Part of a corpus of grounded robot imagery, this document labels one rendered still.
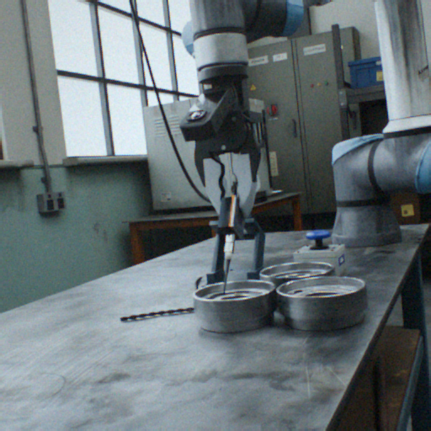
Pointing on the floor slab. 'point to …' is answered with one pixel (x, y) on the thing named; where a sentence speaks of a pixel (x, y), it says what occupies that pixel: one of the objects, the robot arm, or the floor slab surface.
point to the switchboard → (304, 114)
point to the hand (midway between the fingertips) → (232, 210)
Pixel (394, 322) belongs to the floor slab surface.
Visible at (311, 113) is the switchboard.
